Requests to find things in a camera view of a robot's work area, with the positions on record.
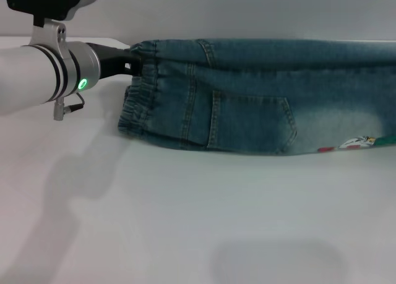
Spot silver plug with black cable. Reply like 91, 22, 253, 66
53, 93, 86, 121

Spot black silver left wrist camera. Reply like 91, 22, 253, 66
0, 0, 100, 28

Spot blue denim shorts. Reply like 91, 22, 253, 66
118, 38, 396, 157

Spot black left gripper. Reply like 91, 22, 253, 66
86, 42, 144, 81

